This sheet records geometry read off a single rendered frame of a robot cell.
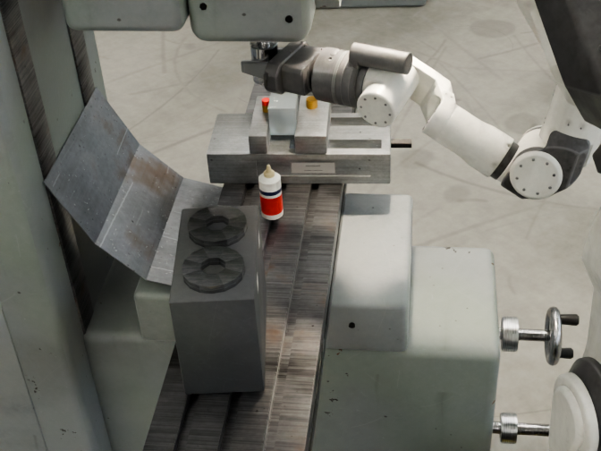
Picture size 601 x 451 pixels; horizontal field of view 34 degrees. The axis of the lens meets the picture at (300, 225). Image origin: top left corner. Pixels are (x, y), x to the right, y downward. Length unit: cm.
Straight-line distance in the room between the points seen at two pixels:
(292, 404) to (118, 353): 56
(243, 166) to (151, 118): 211
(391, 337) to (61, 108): 72
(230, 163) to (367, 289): 36
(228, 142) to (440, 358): 57
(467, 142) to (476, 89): 252
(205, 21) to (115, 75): 280
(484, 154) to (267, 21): 39
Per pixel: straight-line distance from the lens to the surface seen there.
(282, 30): 152
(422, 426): 197
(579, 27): 111
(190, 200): 196
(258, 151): 185
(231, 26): 153
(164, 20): 152
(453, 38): 444
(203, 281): 137
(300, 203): 183
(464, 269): 199
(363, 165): 185
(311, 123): 185
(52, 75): 175
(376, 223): 191
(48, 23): 174
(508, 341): 198
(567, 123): 150
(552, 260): 319
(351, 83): 155
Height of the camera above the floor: 201
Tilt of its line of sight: 38 degrees down
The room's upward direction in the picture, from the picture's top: 4 degrees counter-clockwise
